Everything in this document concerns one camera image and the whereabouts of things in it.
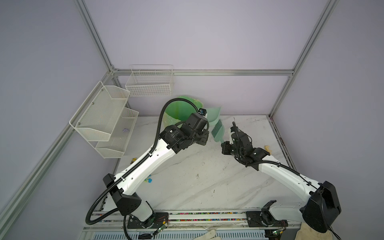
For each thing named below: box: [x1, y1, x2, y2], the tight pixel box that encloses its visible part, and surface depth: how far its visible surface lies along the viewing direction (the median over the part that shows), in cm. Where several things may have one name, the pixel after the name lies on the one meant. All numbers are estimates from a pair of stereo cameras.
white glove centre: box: [193, 229, 222, 240], surface depth 71 cm
